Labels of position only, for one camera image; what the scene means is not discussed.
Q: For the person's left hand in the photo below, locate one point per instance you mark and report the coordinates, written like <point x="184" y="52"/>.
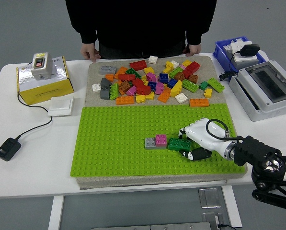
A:
<point x="193" y="49"/>

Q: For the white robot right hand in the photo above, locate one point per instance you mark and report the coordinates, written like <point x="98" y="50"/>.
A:
<point x="205" y="136"/>

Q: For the person's right hand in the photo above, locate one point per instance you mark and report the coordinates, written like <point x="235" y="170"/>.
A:
<point x="88" y="51"/>

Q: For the long dark green toy brick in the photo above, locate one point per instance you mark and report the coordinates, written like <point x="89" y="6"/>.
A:
<point x="178" y="143"/>

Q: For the person's right forearm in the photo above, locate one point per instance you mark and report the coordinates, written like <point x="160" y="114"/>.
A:
<point x="86" y="31"/>

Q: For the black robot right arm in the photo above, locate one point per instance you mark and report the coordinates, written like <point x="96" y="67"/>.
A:
<point x="255" y="153"/>

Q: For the person's left forearm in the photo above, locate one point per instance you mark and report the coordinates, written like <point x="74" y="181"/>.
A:
<point x="195" y="31"/>

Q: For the small white toy brick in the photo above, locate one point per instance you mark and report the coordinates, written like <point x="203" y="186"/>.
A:
<point x="152" y="59"/>
<point x="175" y="63"/>
<point x="96" y="87"/>

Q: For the long grey toy brick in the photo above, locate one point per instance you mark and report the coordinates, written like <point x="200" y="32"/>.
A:
<point x="107" y="69"/>

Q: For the brown toy brick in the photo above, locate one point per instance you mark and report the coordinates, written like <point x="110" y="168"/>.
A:
<point x="124" y="85"/>
<point x="179" y="76"/>
<point x="193" y="78"/>

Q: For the small orange toy brick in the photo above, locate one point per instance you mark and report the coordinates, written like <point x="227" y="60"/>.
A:
<point x="109" y="77"/>

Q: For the long orange toy brick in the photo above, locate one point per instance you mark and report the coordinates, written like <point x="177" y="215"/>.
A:
<point x="199" y="102"/>
<point x="125" y="100"/>

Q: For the grey sloped toy brick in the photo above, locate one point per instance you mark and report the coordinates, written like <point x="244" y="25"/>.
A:
<point x="105" y="83"/>

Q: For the small dark green toy brick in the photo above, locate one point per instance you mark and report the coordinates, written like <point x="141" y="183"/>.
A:
<point x="203" y="85"/>

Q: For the blue toy brick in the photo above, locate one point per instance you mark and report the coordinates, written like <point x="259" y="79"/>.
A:
<point x="172" y="83"/>
<point x="163" y="77"/>
<point x="152" y="85"/>

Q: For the long lime green toy brick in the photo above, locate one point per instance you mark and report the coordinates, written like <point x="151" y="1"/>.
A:
<point x="215" y="85"/>

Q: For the yellow curved toy brick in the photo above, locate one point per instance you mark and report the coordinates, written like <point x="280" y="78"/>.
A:
<point x="176" y="88"/>

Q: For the small yellow toy brick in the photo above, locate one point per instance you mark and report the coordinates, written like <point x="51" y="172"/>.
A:
<point x="208" y="93"/>

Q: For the pink square toy brick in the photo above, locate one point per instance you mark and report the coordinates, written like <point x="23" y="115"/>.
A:
<point x="161" y="141"/>

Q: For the white square toy brick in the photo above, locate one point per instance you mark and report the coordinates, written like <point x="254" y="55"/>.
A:
<point x="181" y="98"/>

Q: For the long red toy brick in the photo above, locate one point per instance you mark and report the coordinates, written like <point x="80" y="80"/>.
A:
<point x="126" y="77"/>

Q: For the grey square toy brick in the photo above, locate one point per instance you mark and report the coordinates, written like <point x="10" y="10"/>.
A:
<point x="150" y="143"/>

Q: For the metal floor plate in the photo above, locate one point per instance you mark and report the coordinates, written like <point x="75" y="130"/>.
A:
<point x="212" y="220"/>
<point x="209" y="198"/>

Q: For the lime green studded baseplate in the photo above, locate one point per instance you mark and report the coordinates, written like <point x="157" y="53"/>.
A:
<point x="118" y="155"/>

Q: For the blue plastic bin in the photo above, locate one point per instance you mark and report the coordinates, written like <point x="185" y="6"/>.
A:
<point x="220" y="50"/>

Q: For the white power socket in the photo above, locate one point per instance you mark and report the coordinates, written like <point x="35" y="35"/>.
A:
<point x="236" y="46"/>

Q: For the grey-brown foam mat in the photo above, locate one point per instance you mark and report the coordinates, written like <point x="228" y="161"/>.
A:
<point x="94" y="101"/>

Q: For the black charger plug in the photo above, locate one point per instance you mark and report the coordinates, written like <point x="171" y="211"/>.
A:
<point x="249" y="49"/>

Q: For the person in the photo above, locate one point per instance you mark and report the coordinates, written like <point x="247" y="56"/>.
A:
<point x="142" y="24"/>

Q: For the yellow cardboard box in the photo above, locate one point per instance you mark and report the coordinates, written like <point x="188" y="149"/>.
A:
<point x="47" y="93"/>

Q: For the white table leg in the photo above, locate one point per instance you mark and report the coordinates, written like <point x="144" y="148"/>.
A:
<point x="56" y="214"/>
<point x="233" y="207"/>

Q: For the grey metal base bar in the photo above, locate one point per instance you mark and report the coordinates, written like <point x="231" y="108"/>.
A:
<point x="157" y="227"/>

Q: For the black power adapter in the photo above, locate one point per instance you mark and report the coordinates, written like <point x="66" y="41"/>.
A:
<point x="7" y="149"/>

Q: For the grey push-button switch box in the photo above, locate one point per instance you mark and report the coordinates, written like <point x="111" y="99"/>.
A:
<point x="40" y="67"/>

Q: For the white wall switch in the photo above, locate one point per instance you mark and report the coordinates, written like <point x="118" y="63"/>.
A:
<point x="60" y="106"/>

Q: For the grey electrical enclosure box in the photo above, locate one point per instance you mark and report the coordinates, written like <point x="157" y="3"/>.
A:
<point x="267" y="86"/>

